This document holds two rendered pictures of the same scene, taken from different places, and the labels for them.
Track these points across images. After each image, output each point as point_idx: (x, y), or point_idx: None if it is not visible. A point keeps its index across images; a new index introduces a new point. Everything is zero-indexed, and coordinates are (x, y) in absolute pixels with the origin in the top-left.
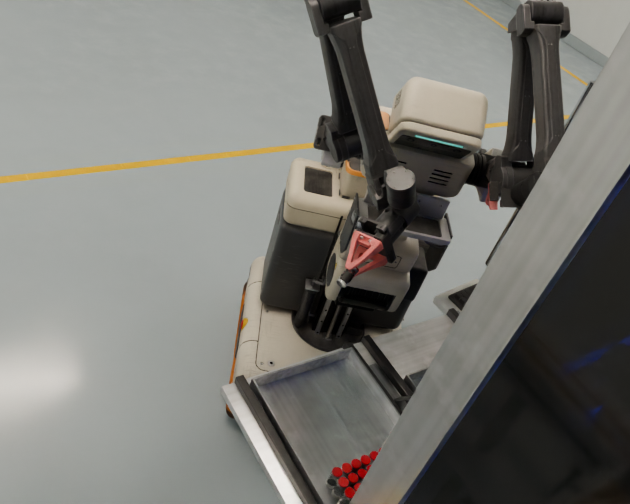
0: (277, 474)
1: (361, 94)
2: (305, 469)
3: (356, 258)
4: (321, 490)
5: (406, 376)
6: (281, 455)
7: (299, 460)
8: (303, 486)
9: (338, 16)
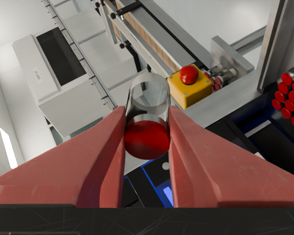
0: (277, 5)
1: None
2: (274, 42)
3: (182, 153)
4: None
5: None
6: (279, 3)
7: (276, 31)
8: (272, 44)
9: None
